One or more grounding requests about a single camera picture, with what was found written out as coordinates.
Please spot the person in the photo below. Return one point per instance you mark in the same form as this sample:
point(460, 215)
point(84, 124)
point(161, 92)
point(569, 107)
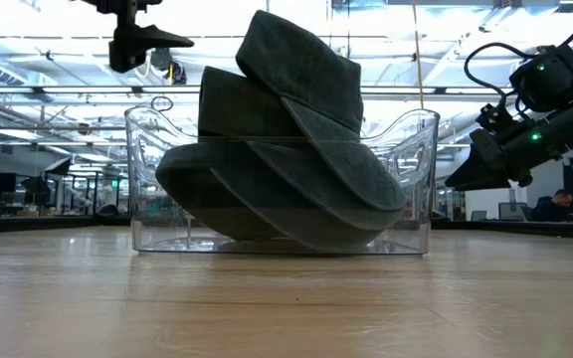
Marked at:
point(547, 211)

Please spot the black aluminium table frame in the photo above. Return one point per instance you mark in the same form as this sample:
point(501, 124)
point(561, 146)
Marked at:
point(18, 225)

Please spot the clear plastic bin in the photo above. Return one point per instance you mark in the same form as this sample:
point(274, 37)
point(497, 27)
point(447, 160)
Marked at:
point(416, 238)

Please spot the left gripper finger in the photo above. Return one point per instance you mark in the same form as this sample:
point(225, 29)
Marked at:
point(157, 39)

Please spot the small grey monitor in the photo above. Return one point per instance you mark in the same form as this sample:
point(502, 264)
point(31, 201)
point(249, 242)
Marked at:
point(508, 211)

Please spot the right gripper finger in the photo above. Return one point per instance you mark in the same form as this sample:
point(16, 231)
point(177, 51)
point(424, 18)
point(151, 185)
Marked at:
point(485, 139)
point(480, 174)

